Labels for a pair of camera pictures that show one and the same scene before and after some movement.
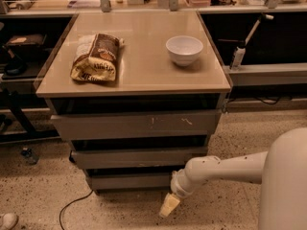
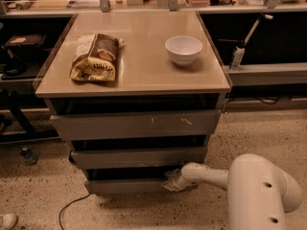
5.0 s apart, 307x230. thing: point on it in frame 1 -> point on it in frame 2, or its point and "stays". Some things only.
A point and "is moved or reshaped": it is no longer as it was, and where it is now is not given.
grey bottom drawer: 132,181 is moved or reshaped
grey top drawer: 120,126 stays
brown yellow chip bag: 96,57 stays
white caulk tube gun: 239,53 stays
